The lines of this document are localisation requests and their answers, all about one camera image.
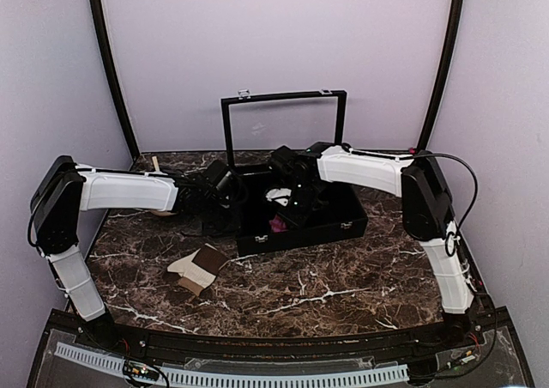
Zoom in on black frame post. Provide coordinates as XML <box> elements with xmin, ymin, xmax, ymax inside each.
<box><xmin>416</xmin><ymin>0</ymin><xmax>464</xmax><ymax>150</ymax></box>
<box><xmin>88</xmin><ymin>0</ymin><xmax>141</xmax><ymax>161</ymax></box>

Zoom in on beige ceramic saucer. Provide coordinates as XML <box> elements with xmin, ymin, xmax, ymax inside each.
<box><xmin>149</xmin><ymin>210</ymin><xmax>178</xmax><ymax>217</ymax></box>

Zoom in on wooden stir stick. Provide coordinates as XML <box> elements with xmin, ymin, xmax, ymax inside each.
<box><xmin>151</xmin><ymin>155</ymin><xmax>161</xmax><ymax>173</ymax></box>

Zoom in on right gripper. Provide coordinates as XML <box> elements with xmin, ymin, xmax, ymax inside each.
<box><xmin>278</xmin><ymin>181</ymin><xmax>321</xmax><ymax>230</ymax></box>

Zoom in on right black frame post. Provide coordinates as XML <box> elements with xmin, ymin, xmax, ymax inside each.
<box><xmin>416</xmin><ymin>0</ymin><xmax>464</xmax><ymax>150</ymax></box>

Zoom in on magenta purple sock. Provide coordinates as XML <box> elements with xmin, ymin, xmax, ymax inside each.
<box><xmin>268</xmin><ymin>215</ymin><xmax>288</xmax><ymax>233</ymax></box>

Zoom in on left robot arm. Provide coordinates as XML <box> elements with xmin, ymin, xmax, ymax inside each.
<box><xmin>27</xmin><ymin>155</ymin><xmax>249</xmax><ymax>350</ymax></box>

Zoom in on black display box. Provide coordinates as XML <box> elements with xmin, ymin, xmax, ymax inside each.
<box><xmin>220</xmin><ymin>89</ymin><xmax>368</xmax><ymax>257</ymax></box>

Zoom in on white cable duct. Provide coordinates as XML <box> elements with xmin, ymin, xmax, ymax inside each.
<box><xmin>53</xmin><ymin>343</ymin><xmax>409</xmax><ymax>387</ymax></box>

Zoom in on left black frame post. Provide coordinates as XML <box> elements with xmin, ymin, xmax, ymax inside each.
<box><xmin>88</xmin><ymin>0</ymin><xmax>141</xmax><ymax>161</ymax></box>

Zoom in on black front rail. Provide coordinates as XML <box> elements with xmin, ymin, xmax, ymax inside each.
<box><xmin>42</xmin><ymin>308</ymin><xmax>486</xmax><ymax>367</ymax></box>

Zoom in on green circuit board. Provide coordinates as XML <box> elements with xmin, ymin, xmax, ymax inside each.
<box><xmin>123</xmin><ymin>361</ymin><xmax>160</xmax><ymax>381</ymax></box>

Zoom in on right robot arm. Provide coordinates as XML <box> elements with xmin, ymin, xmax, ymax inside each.
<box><xmin>265</xmin><ymin>142</ymin><xmax>475</xmax><ymax>349</ymax></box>

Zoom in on cream brown sock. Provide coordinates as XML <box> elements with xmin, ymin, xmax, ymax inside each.
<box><xmin>166</xmin><ymin>245</ymin><xmax>229</xmax><ymax>296</ymax></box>

